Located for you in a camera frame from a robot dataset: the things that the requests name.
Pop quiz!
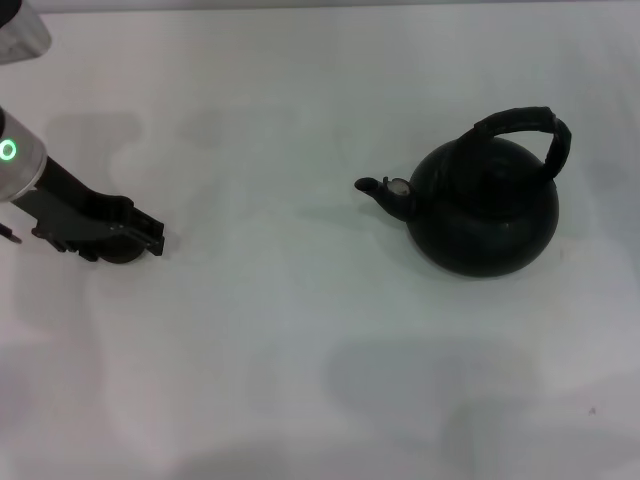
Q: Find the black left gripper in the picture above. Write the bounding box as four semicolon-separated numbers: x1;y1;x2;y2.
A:
9;157;166;264

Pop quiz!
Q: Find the small dark teacup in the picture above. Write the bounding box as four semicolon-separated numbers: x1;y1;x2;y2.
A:
97;235;147;265

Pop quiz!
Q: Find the black round teapot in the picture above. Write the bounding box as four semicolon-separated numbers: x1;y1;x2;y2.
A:
353;105;572;280

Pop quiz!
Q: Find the left wrist camera housing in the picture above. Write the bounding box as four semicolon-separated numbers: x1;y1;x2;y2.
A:
0;0;54;66

